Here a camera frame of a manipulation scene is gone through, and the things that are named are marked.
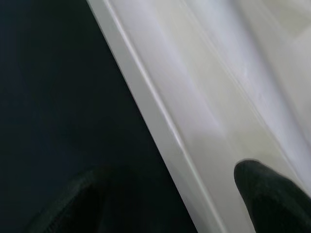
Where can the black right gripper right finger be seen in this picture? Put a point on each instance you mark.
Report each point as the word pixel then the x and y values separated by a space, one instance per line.
pixel 272 201

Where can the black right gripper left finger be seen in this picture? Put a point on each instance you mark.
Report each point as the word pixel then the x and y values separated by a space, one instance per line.
pixel 85 208

